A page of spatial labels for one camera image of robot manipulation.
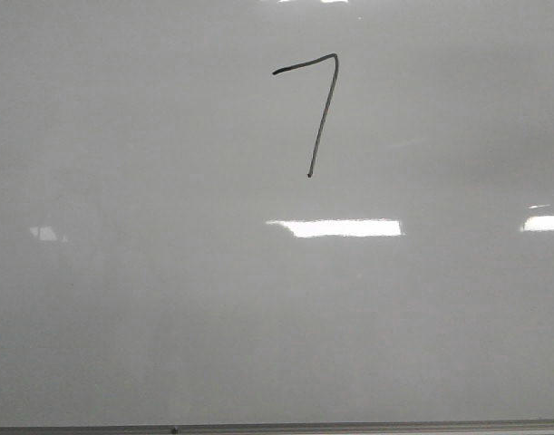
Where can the white glossy whiteboard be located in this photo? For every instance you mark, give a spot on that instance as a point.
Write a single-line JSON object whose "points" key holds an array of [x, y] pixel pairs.
{"points": [[221, 212]]}

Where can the grey aluminium whiteboard frame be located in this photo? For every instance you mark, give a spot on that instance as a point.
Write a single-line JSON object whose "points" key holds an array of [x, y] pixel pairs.
{"points": [[536, 426]]}

